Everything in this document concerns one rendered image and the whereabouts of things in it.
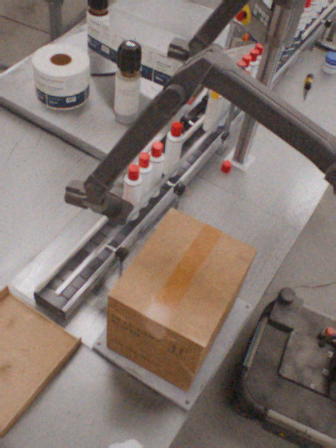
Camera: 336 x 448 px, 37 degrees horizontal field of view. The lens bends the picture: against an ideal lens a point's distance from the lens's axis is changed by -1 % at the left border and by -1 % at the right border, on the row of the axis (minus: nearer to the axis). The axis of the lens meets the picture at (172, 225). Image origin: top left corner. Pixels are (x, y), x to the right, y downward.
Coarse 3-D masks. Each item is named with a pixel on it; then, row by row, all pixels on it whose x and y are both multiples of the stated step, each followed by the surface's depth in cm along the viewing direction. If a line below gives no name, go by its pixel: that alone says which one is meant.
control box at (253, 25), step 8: (256, 0) 145; (304, 0) 139; (248, 8) 149; (264, 8) 142; (272, 8) 139; (296, 8) 140; (248, 16) 150; (272, 16) 140; (296, 16) 142; (248, 24) 151; (256, 24) 148; (296, 24) 145; (256, 32) 149; (264, 32) 145; (288, 32) 146; (264, 40) 146; (288, 40) 148
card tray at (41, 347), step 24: (0, 312) 135; (24, 312) 136; (0, 336) 131; (24, 336) 132; (48, 336) 133; (72, 336) 133; (0, 360) 127; (24, 360) 128; (48, 360) 129; (0, 384) 123; (24, 384) 124; (0, 408) 120; (24, 408) 119; (0, 432) 113
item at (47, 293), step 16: (240, 112) 193; (192, 144) 178; (208, 144) 179; (192, 160) 173; (176, 176) 168; (160, 192) 163; (144, 208) 158; (112, 224) 152; (128, 224) 153; (96, 240) 148; (112, 240) 149; (80, 256) 144; (64, 272) 140; (48, 288) 136; (64, 304) 134
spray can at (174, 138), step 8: (176, 128) 152; (168, 136) 155; (176, 136) 154; (168, 144) 157; (176, 144) 156; (168, 152) 159; (176, 152) 158; (168, 160) 161; (176, 160) 161; (168, 168) 164
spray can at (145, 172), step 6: (144, 156) 143; (138, 162) 145; (144, 162) 143; (144, 168) 145; (150, 168) 146; (144, 174) 145; (150, 174) 147; (144, 180) 147; (150, 180) 150; (144, 186) 149; (144, 192) 152
